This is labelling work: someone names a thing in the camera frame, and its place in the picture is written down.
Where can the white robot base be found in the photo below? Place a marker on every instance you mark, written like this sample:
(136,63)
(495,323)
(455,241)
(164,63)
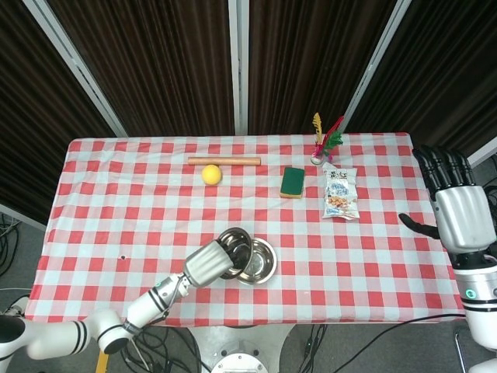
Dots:
(238,361)

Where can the red white checkered tablecloth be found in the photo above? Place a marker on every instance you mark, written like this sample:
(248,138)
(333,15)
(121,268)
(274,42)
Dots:
(155,202)

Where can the yellow ball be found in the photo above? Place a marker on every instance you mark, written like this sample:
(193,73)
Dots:
(211,175)

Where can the white frame post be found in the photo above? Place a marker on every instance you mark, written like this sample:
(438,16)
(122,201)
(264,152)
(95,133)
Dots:
(372,66)
(79,72)
(483,152)
(238,66)

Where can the colourful feather shuttlecock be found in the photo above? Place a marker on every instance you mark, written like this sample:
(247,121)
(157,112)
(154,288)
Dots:
(319,153)

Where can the green yellow sponge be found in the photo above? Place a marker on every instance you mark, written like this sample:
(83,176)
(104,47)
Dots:
(293,182)

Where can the dark brown curtain panel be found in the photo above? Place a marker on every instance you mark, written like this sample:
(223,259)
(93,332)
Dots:
(306,62)
(438,77)
(35,128)
(155,70)

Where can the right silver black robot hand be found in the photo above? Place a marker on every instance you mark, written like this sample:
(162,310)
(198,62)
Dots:
(464,213)

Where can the wooden rolling pin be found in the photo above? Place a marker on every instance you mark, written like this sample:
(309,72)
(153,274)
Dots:
(240,161)

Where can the white snack bag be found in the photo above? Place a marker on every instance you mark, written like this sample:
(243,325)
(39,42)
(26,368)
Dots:
(339,194)

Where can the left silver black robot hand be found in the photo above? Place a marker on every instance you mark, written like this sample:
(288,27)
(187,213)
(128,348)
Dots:
(206,262)

